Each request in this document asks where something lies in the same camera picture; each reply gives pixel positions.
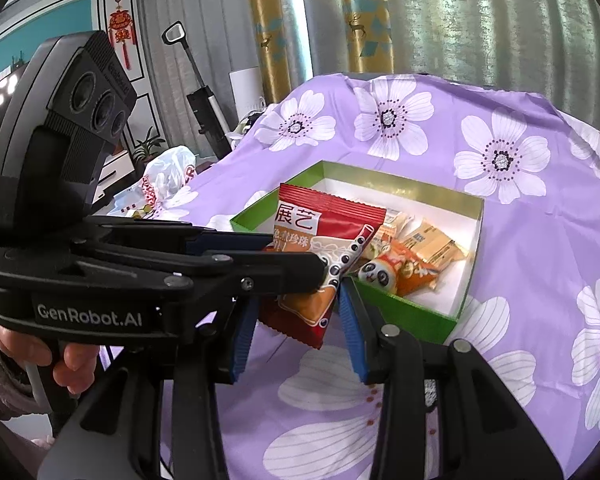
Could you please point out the patterned cloth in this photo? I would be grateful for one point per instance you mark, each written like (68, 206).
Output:
(247, 122)

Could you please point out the person's left hand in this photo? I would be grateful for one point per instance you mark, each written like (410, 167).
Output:
(77, 365)

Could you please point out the beige labelled snack packet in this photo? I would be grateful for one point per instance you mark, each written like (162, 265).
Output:
(394, 222)

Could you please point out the green potted plant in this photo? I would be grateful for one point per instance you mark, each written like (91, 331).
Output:
(147, 147)

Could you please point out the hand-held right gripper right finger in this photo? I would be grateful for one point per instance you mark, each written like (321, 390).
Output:
(352, 332)

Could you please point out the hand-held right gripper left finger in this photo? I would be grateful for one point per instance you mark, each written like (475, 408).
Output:
(241, 347)

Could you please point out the white plastic bag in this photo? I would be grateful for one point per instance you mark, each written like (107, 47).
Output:
(167, 172)

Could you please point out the purple floral blanket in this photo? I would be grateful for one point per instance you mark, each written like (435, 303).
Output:
(530, 285)

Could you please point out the white low cabinet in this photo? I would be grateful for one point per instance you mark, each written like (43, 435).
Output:
(112, 175)

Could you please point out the orange labelled snack packet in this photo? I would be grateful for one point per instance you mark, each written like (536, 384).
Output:
(437, 250)

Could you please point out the red knot wall decoration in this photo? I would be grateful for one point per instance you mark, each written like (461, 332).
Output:
(121, 22)

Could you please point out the grey green curtain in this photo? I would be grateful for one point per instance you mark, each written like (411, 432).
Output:
(480, 20)
(200, 10)

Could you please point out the green cardboard box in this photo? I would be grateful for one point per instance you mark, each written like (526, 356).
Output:
(415, 320)

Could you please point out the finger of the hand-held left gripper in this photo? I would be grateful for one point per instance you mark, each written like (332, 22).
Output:
(290, 270)
(230, 243)

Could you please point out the gold patterned curtain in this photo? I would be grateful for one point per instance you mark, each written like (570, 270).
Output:
(365, 15)
(272, 30)

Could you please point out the orange red snack packet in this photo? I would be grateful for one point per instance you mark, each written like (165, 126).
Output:
(405, 272)

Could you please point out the white standing appliance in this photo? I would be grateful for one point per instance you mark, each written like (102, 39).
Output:
(245, 90)

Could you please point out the black upright vacuum cleaner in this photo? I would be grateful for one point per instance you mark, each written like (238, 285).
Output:
(207, 105)

